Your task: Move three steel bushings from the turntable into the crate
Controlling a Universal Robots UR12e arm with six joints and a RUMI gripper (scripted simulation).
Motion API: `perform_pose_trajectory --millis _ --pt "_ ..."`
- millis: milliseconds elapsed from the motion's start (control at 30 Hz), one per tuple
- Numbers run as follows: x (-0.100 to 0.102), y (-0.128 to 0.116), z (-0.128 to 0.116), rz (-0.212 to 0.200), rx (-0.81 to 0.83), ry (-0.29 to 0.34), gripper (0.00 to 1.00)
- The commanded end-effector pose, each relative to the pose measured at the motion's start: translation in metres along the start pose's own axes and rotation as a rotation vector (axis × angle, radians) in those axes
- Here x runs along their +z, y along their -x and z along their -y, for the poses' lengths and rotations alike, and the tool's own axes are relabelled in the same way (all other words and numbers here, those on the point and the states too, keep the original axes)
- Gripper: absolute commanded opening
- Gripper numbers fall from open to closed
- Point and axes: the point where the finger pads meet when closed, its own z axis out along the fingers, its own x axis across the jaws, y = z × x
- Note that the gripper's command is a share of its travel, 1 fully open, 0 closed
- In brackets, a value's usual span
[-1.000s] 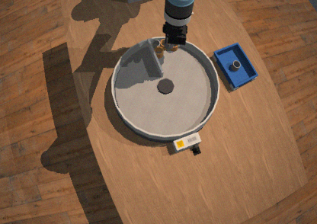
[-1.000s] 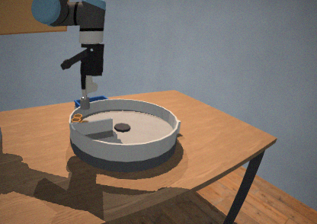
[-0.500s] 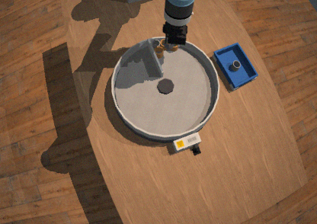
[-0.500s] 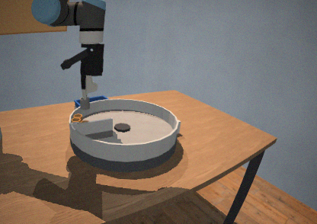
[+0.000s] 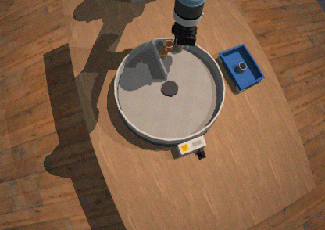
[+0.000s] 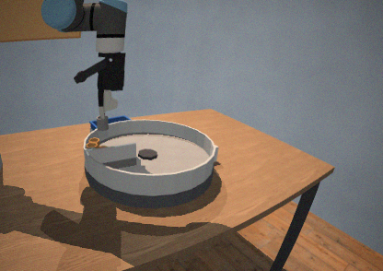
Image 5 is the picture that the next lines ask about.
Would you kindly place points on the grey metal ring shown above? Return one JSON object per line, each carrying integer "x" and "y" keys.
{"x": 159, "y": 43}
{"x": 175, "y": 47}
{"x": 241, "y": 70}

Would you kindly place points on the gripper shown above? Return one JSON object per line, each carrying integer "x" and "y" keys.
{"x": 186, "y": 35}

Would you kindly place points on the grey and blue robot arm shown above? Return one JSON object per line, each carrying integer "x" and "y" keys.
{"x": 188, "y": 12}

